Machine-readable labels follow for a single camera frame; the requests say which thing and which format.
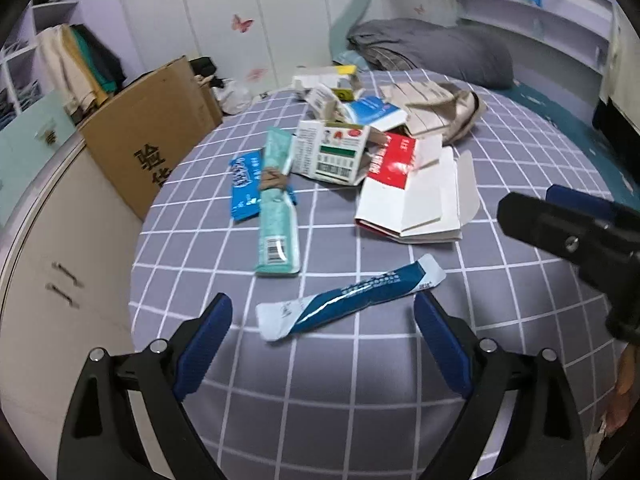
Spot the white carton with green label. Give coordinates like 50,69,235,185
291,119,375,187

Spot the bright blue wrapper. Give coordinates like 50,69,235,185
228,151,267,222

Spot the plaid folded cloth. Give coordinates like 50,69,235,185
359,44,418,72

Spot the white cabinet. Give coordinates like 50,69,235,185
0,130,148,441

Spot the blue and white box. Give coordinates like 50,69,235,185
344,95,405,132

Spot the red and white flat box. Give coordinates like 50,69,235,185
354,132,478,245

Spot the green hanging cloth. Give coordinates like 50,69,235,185
69,25,119,95

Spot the white plastic bag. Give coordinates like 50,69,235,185
211,79,252,115

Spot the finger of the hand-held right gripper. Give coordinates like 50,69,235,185
497,192,640,343
545,185,640,233

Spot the white wall shelf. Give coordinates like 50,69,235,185
457,0,617,88

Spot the white wardrobe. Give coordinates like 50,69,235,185
111,0,337,92

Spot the teal toothpaste box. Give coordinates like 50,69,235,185
254,127,302,277

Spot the pale teal board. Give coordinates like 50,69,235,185
0,91,79,223

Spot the grey checked bed sheet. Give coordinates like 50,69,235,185
127,67,640,480

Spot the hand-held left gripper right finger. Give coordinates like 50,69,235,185
414,290,588,480

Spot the person's right forearm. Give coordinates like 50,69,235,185
602,345,640,461

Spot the white and yellow box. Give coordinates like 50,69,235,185
292,65,365,102

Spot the large brown cardboard box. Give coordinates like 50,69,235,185
79,56,224,222

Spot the black hanging cloth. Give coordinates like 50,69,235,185
82,24,127,87

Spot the small white torn box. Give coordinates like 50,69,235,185
304,85,346,123

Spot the blue and white sachet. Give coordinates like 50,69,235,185
256,254,446,342

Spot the grey quilt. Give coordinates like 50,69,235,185
346,18,516,90

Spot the teal bed headboard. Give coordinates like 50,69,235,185
329,0,383,61

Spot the metal cabinet handle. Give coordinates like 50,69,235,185
51,261,84,289
44,283,81,310

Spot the teal patterned sheet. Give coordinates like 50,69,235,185
507,79,640,203

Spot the crumpled beige cardboard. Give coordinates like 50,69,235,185
378,81,487,145

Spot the beige hanging cloth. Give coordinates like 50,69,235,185
39,25,110,112

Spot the white open shelf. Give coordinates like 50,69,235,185
0,0,83,117

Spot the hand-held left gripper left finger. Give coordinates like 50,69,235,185
57,292,233,480

